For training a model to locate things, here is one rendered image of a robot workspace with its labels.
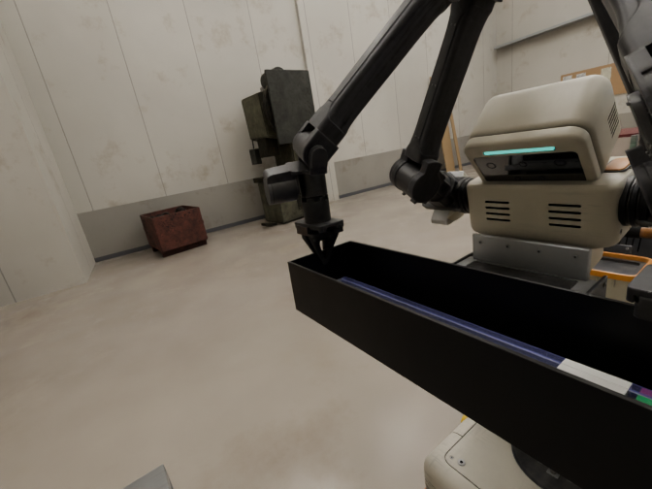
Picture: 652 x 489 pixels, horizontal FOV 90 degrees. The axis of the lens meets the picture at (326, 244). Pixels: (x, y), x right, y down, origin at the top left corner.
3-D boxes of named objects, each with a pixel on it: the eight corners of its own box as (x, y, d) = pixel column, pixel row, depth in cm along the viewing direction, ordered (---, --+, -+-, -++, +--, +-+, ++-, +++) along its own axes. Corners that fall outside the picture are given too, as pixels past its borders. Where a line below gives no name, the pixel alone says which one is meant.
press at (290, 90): (309, 208, 766) (285, 75, 683) (339, 212, 655) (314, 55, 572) (249, 223, 701) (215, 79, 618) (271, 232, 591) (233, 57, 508)
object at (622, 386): (654, 419, 34) (659, 392, 33) (633, 461, 30) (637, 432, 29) (347, 289, 74) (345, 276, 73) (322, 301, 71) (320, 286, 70)
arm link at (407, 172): (449, 179, 77) (436, 172, 81) (426, 159, 71) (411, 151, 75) (424, 211, 80) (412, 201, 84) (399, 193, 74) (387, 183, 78)
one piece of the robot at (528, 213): (500, 340, 108) (482, 158, 86) (659, 402, 78) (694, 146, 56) (453, 390, 96) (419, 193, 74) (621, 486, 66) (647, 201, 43)
